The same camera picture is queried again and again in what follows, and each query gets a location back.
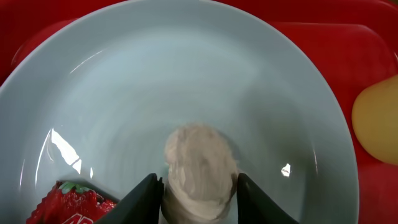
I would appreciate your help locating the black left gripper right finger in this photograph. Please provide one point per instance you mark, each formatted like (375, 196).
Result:
(256, 207)

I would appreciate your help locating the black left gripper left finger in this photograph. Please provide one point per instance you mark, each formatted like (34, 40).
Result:
(140, 206)

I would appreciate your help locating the white paper tissue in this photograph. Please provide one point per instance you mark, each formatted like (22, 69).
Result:
(202, 175)

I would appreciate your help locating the red snack wrapper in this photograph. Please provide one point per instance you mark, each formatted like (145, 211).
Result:
(71, 203)

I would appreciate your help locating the yellow plastic cup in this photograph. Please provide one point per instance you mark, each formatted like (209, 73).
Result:
(374, 119)

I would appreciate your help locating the light blue plate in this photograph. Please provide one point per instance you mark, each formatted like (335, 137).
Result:
(98, 99)

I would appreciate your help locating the red plastic tray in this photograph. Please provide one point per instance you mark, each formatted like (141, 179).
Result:
(352, 43)

